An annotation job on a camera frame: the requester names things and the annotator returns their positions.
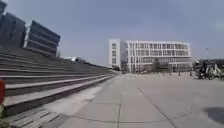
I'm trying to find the grey brick strip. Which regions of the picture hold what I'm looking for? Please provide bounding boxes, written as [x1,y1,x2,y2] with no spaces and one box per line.
[0,105,72,128]

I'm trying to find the white multi-storey building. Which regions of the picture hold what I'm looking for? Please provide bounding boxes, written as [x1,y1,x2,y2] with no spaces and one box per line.
[107,38,194,74]

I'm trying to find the row of parked two-wheelers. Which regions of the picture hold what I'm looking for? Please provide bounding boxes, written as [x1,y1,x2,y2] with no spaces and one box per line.
[196,59,224,81]

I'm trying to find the robot's own part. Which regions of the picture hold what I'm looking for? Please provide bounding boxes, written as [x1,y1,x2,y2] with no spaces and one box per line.
[0,79,7,106]

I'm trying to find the grey concrete paved plaza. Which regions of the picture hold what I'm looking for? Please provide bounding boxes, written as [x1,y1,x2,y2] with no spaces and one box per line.
[43,72,224,128]

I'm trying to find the low white building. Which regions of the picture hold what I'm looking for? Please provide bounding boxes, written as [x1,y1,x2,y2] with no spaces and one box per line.
[62,55,88,65]

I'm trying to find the dark glass building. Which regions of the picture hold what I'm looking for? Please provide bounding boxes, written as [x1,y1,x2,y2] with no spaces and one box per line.
[0,11,27,48]

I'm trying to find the large grey striped building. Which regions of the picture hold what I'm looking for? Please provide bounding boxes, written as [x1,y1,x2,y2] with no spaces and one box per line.
[0,0,8,15]

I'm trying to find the wide grey stone stairs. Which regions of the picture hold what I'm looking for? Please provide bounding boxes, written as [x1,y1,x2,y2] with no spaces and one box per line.
[0,44,122,118]

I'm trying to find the row of trees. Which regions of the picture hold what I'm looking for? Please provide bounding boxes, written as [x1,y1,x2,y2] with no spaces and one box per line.
[193,57,224,67]

